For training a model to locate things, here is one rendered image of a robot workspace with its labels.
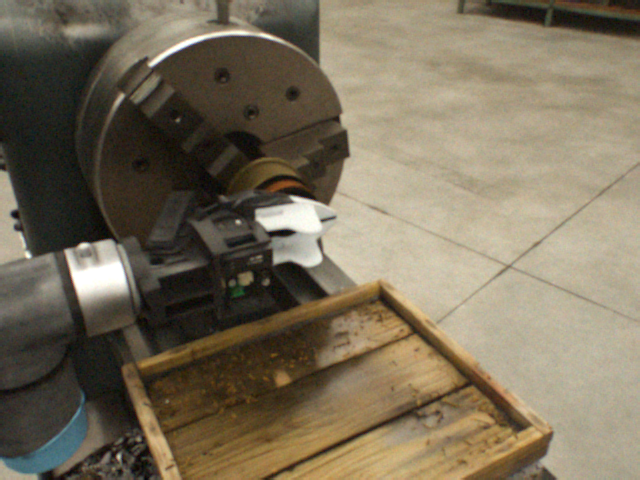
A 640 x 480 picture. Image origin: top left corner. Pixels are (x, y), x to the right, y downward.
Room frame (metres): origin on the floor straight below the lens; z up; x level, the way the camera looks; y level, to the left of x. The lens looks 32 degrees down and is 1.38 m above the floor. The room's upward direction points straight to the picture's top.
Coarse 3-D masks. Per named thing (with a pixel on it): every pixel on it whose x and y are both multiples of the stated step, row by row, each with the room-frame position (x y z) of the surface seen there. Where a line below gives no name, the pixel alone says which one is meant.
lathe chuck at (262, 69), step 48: (144, 48) 0.65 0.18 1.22; (192, 48) 0.63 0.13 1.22; (240, 48) 0.66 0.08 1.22; (288, 48) 0.68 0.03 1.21; (96, 96) 0.64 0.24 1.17; (192, 96) 0.63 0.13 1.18; (240, 96) 0.65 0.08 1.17; (288, 96) 0.69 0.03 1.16; (336, 96) 0.72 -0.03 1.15; (96, 144) 0.59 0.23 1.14; (144, 144) 0.60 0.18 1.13; (96, 192) 0.58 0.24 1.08; (144, 192) 0.60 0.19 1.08; (144, 240) 0.59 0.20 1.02
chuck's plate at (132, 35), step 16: (176, 16) 0.73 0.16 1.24; (192, 16) 0.73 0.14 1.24; (128, 32) 0.72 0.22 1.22; (144, 32) 0.70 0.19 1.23; (112, 48) 0.70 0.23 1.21; (96, 64) 0.70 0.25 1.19; (96, 80) 0.67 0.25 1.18; (80, 96) 0.69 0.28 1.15; (80, 112) 0.67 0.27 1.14; (240, 144) 0.75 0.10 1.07; (80, 160) 0.66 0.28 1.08
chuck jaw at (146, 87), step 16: (144, 64) 0.63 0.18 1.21; (144, 80) 0.61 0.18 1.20; (160, 80) 0.61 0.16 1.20; (128, 96) 0.60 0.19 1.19; (144, 96) 0.61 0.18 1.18; (160, 96) 0.59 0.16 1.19; (176, 96) 0.58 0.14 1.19; (144, 112) 0.58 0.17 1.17; (160, 112) 0.57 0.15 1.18; (176, 112) 0.58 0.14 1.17; (192, 112) 0.59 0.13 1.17; (176, 128) 0.58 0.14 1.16; (192, 128) 0.59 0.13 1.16; (208, 128) 0.57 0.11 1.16; (192, 144) 0.57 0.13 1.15; (208, 144) 0.58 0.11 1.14; (224, 144) 0.58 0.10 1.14; (208, 160) 0.57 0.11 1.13; (224, 160) 0.57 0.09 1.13; (240, 160) 0.57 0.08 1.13; (224, 176) 0.56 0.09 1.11
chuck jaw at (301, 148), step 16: (320, 128) 0.69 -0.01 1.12; (336, 128) 0.68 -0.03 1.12; (256, 144) 0.67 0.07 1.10; (272, 144) 0.66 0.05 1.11; (288, 144) 0.66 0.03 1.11; (304, 144) 0.65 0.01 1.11; (320, 144) 0.66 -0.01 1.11; (336, 144) 0.67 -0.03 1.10; (288, 160) 0.62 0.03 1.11; (304, 160) 0.61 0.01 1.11; (320, 160) 0.64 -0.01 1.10; (336, 160) 0.67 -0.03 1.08; (304, 176) 0.60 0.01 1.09; (320, 176) 0.64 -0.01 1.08
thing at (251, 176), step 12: (252, 168) 0.57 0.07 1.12; (264, 168) 0.56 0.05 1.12; (276, 168) 0.56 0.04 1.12; (288, 168) 0.58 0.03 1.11; (240, 180) 0.56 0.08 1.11; (252, 180) 0.55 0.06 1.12; (264, 180) 0.54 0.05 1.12; (276, 180) 0.55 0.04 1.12; (288, 180) 0.55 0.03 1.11; (300, 180) 0.56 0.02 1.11; (228, 192) 0.55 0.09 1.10; (288, 192) 0.52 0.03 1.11; (300, 192) 0.53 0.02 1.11
